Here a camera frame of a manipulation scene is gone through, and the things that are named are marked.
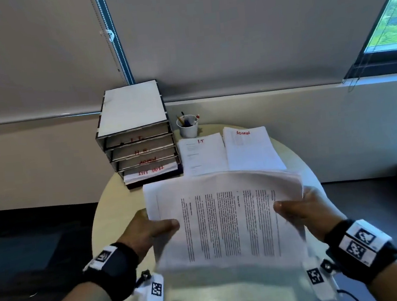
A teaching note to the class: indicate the person's right hand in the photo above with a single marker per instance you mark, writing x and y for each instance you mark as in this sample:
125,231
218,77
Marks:
313,214

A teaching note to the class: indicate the person's left hand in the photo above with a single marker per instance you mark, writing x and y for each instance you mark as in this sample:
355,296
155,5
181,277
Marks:
143,234

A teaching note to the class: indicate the Task Lists paper stack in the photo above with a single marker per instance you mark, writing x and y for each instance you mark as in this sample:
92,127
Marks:
128,181

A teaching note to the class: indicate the Admin paper stack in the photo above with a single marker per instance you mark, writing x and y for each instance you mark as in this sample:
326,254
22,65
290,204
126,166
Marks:
280,163

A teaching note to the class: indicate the I.T. paper stack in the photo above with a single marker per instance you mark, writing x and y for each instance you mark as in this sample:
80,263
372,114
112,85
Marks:
184,171

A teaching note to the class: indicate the unsorted paper stack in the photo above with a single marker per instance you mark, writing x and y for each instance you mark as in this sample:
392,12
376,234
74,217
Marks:
227,230

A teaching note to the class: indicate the H.R. paper stack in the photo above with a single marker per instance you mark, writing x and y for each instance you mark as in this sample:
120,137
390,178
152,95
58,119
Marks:
222,179

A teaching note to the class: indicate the paper sheet marked IT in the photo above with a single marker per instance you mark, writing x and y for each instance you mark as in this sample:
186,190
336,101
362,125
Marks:
202,155

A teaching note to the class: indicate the cardboard document tray organizer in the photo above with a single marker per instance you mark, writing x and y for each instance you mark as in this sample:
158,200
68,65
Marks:
131,106

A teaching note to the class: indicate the round wooden table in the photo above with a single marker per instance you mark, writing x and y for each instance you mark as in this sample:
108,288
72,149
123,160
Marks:
119,205

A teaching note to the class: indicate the white pen cup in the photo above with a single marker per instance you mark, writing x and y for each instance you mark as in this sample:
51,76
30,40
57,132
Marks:
188,132

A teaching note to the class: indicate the yellow pencil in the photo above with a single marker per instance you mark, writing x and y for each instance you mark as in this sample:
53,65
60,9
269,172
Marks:
179,119

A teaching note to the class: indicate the black pen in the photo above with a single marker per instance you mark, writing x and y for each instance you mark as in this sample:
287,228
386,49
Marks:
183,116

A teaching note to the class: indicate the white red-capped marker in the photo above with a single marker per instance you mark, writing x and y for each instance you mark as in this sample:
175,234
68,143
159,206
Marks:
196,118

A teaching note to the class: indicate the blue dotted blind strip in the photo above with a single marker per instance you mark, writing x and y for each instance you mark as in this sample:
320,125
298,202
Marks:
114,41

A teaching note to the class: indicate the window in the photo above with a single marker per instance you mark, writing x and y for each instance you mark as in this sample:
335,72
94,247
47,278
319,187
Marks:
392,14

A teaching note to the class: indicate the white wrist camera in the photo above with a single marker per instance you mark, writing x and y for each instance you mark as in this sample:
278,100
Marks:
153,300
319,280

